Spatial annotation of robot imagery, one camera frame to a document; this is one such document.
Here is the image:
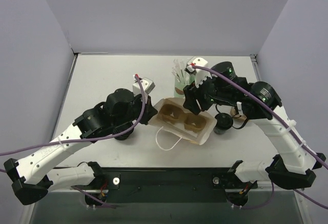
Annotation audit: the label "brown paper bag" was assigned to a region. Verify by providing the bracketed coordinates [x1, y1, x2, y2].
[148, 97, 216, 151]

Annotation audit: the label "black coffee cup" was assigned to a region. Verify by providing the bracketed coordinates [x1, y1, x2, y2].
[213, 113, 233, 134]

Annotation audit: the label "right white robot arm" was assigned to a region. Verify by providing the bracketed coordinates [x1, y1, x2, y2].
[183, 58, 325, 190]

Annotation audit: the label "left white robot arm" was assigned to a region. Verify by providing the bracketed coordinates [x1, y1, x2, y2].
[4, 88, 157, 206]

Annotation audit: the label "green straw holder cup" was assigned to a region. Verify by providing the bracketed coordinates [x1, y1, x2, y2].
[174, 77, 194, 98]

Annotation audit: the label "brown pulp cup carrier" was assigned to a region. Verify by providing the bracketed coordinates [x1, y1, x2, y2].
[230, 107, 247, 121]

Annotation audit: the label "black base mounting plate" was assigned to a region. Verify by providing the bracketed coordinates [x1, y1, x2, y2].
[78, 168, 258, 204]

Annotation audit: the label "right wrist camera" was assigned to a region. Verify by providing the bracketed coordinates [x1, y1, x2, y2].
[185, 57, 212, 88]

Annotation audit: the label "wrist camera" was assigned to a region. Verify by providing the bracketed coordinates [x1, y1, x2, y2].
[185, 57, 212, 88]
[132, 74, 155, 96]

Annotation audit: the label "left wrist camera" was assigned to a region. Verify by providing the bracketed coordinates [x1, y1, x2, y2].
[132, 74, 155, 96]

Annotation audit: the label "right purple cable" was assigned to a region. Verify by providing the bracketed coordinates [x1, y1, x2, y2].
[191, 65, 328, 209]

